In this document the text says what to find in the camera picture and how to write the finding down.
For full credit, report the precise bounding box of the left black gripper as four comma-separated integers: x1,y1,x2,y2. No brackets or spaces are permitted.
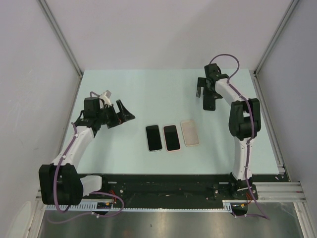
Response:
96,100,134,128

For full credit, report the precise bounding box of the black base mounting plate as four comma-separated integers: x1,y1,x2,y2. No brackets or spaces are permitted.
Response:
90,174,258,209

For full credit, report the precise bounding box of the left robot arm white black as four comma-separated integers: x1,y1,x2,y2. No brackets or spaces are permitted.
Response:
39,96,135,206

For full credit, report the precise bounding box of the clear magsafe phone case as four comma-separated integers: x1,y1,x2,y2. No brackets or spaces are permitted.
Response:
145,124,163,152

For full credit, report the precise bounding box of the beige magsafe phone case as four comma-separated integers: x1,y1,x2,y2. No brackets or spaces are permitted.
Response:
181,120,200,147

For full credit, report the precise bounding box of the pink phone case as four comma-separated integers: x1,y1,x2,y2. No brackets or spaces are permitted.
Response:
162,124,181,152

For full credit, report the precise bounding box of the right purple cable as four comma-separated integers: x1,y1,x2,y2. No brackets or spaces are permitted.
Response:
209,54,270,220

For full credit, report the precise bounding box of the right aluminium corner post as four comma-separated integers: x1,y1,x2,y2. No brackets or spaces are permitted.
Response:
253,0,300,75

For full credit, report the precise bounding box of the left aluminium corner post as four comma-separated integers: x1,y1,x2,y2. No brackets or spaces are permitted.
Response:
37,0,84,78

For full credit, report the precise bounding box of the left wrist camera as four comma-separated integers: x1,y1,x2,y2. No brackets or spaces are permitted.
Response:
99,90,112,106

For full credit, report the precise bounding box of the aluminium corner post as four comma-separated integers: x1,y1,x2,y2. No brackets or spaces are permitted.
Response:
37,0,84,78
253,0,300,75

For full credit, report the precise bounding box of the white slotted cable duct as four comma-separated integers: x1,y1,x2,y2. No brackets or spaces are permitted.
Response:
46,200,248,213

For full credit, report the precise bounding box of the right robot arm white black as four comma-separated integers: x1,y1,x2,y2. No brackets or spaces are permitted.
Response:
196,63,262,199

